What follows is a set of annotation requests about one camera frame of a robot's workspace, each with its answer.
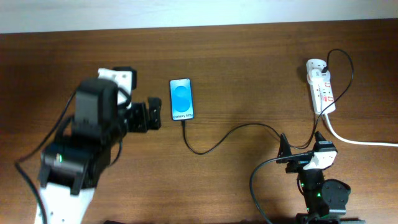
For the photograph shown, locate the blue Galaxy smartphone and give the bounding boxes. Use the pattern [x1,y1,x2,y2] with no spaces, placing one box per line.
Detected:
[169,78,195,121]

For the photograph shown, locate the white power strip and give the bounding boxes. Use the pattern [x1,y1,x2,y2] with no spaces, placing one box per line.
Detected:
[306,58,336,115]

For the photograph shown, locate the white power strip cord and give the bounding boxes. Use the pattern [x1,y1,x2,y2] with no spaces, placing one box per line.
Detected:
[323,113,398,147]

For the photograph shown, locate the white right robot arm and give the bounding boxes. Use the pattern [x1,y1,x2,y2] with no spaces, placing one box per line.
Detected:
[285,131,351,223]

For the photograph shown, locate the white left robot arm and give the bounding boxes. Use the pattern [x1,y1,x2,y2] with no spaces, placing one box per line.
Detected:
[35,67,162,223]

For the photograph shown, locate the black charging cable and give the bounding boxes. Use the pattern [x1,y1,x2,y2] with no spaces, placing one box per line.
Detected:
[181,48,355,156]

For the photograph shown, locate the white USB charger adapter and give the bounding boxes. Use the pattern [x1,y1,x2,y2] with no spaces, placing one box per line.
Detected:
[307,69,330,85]

